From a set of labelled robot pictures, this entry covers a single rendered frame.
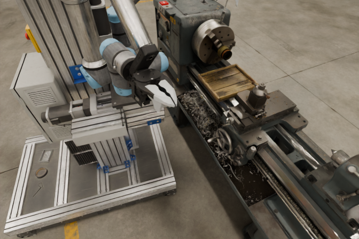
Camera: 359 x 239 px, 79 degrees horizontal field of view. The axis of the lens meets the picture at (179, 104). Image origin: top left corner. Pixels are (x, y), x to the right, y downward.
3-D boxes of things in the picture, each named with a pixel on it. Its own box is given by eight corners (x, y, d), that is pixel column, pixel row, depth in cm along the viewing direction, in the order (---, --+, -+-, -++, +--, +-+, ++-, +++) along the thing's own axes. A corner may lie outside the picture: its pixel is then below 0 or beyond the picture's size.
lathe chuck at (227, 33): (189, 59, 174) (198, 20, 154) (221, 57, 188) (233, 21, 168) (194, 65, 168) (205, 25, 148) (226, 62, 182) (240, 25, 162)
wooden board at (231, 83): (197, 78, 172) (197, 74, 169) (235, 67, 182) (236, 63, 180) (217, 102, 153) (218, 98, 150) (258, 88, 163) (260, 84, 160)
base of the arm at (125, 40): (111, 50, 146) (108, 36, 139) (109, 39, 156) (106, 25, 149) (134, 46, 149) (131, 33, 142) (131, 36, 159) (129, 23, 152)
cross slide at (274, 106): (224, 113, 138) (225, 108, 134) (276, 94, 150) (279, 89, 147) (239, 132, 127) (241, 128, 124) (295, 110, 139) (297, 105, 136)
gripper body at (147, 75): (164, 100, 63) (142, 79, 70) (166, 75, 58) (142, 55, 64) (141, 109, 59) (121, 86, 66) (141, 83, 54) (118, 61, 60)
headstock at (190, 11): (154, 35, 221) (150, -6, 193) (195, 26, 235) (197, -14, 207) (178, 67, 183) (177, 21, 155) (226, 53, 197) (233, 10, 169)
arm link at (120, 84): (147, 87, 82) (144, 63, 74) (121, 101, 77) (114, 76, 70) (137, 77, 87) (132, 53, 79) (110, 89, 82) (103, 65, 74)
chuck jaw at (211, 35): (211, 44, 165) (204, 33, 156) (216, 39, 164) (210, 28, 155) (218, 51, 158) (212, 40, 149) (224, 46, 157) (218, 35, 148)
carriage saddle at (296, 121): (220, 117, 143) (221, 111, 139) (275, 97, 157) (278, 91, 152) (249, 154, 124) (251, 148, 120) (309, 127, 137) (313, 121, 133)
